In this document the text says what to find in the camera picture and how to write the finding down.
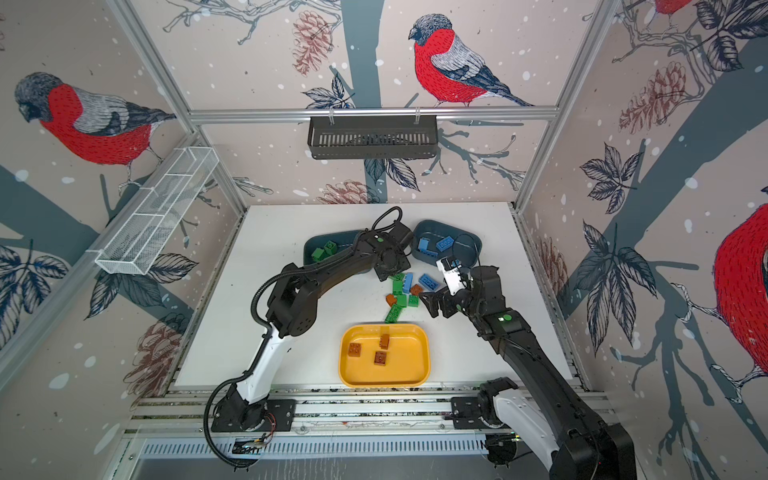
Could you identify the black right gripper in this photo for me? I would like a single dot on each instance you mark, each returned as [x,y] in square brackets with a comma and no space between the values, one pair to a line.
[434,303]

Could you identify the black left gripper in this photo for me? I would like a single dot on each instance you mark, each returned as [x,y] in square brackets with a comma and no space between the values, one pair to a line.
[405,264]

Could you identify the long green lego brick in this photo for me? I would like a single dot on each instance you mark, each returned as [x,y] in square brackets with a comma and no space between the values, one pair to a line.
[394,314]

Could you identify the blue lego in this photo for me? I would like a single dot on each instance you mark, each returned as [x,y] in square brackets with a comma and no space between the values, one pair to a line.
[444,244]

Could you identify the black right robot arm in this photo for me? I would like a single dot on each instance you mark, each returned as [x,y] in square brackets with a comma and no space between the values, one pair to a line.
[570,439]

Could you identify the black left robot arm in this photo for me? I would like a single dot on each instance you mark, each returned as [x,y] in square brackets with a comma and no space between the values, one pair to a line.
[287,304]

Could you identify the right dark teal bin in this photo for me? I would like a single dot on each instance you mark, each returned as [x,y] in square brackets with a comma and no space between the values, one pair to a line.
[434,240]

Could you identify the dark teal bin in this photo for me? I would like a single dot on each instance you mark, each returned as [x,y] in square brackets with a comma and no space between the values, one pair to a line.
[434,240]
[346,251]

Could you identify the left dark teal bin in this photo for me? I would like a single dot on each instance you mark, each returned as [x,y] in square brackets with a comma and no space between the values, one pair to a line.
[346,251]

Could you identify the yellow plastic tray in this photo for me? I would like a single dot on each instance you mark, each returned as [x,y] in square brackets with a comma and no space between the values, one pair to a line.
[408,361]

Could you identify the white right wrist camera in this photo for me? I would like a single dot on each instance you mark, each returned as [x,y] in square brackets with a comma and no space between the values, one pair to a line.
[454,277]

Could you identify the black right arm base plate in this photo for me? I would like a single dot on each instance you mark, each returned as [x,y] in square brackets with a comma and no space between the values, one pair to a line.
[466,414]

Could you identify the black hanging wire basket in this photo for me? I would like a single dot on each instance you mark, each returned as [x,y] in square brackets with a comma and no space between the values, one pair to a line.
[373,137]

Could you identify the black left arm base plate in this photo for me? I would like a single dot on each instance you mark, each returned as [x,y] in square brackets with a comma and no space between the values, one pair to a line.
[233,415]

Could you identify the white wire mesh shelf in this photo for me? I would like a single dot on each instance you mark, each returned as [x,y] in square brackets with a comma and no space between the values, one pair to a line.
[141,238]

